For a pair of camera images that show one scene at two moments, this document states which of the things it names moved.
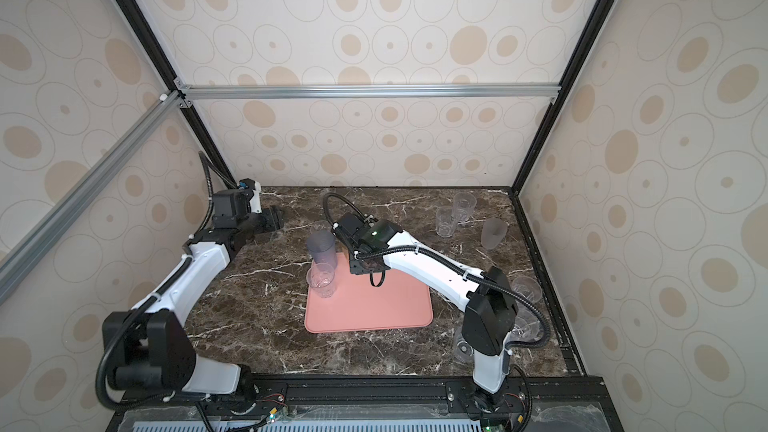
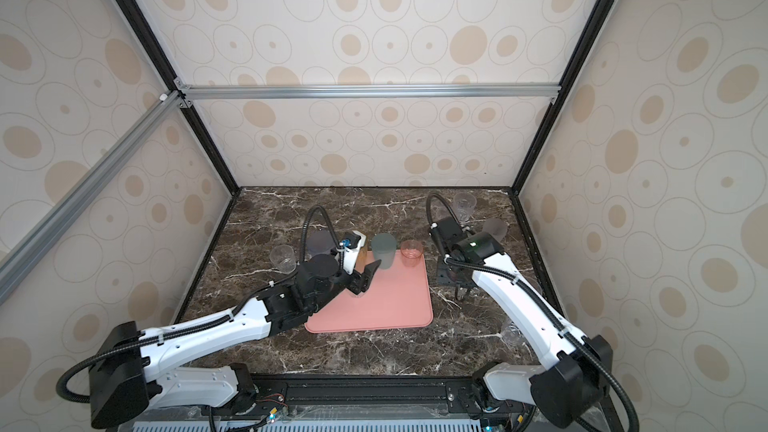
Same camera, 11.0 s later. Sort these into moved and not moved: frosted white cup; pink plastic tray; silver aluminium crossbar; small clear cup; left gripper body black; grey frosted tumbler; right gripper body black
Moved: left gripper body black; right gripper body black; small clear cup
Not moved: pink plastic tray; frosted white cup; silver aluminium crossbar; grey frosted tumbler
